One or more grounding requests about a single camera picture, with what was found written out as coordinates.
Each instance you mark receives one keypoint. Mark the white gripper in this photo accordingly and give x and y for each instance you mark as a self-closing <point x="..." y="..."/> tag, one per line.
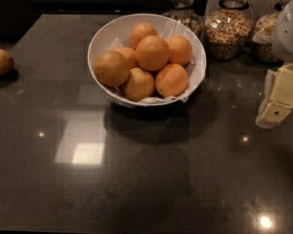
<point x="289" y="33"/>

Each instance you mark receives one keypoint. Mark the white paper bowl liner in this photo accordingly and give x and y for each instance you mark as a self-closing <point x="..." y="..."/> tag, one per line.
<point x="196" y="72"/>

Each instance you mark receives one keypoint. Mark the white bowl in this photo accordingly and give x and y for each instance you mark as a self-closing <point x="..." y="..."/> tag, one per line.
<point x="104" y="38"/>

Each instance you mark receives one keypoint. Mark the small middle-left orange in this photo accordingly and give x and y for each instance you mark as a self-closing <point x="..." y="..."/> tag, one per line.
<point x="128" y="56"/>

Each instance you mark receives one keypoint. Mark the large left orange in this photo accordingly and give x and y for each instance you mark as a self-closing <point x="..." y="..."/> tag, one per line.
<point x="111" y="68"/>

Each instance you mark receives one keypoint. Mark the right glass cereal jar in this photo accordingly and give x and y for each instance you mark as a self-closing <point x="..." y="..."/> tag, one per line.
<point x="261" y="43"/>

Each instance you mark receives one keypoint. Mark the glass cereal jar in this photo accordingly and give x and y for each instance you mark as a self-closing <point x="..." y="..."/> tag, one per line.
<point x="227" y="29"/>
<point x="261" y="43"/>

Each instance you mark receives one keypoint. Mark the middle glass cereal jar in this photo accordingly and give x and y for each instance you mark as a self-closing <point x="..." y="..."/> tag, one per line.
<point x="227" y="29"/>

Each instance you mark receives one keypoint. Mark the left glass jar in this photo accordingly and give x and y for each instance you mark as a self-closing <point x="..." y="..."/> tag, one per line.
<point x="183" y="12"/>

